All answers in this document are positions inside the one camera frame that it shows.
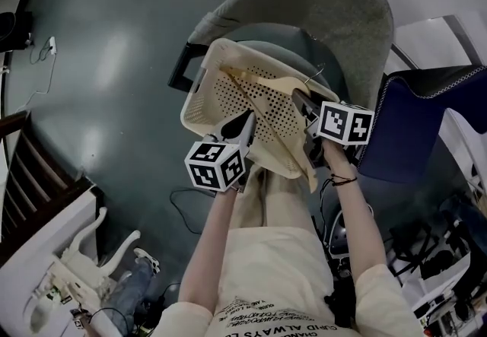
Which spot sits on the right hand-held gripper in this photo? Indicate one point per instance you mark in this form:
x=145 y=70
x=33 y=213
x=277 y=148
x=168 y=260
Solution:
x=344 y=124

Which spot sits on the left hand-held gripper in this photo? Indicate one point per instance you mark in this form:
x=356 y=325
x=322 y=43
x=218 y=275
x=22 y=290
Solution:
x=215 y=166

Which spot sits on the cream perforated laundry basket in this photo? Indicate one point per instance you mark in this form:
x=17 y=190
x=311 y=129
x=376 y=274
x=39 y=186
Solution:
x=243 y=99

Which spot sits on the wooden clothes hanger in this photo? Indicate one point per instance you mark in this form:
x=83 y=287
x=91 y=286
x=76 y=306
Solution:
x=274 y=80

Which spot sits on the person's left forearm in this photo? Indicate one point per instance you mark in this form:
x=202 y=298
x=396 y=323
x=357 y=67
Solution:
x=205 y=244

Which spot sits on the person's right forearm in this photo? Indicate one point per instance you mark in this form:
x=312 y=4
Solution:
x=354 y=221

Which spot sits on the black chair armrest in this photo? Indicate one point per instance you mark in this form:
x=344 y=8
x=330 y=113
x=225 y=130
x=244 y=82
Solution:
x=179 y=69

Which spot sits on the person's beige trousers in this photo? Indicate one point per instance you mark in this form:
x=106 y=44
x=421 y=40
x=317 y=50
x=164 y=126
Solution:
x=277 y=206

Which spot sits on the black wrist band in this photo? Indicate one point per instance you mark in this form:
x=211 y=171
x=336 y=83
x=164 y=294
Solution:
x=344 y=180

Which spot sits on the grey fabric chair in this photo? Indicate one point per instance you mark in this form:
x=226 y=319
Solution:
x=319 y=4

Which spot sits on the dark blue fabric bag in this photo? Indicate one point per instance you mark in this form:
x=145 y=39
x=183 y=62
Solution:
x=411 y=126

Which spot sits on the person's cream printed shirt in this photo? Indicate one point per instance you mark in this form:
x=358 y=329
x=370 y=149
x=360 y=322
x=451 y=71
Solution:
x=274 y=282

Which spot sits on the white patterned sneaker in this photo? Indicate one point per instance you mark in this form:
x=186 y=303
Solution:
x=147 y=259

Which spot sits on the white stool with curved legs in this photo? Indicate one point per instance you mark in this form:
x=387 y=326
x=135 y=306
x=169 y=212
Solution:
x=95 y=255

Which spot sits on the blue jeans leg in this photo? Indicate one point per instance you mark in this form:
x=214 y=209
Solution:
x=131 y=293

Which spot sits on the wooden staircase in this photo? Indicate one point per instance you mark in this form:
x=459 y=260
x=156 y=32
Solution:
x=26 y=175

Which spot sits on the white vanity table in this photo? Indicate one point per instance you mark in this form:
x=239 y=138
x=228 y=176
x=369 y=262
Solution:
x=34 y=252

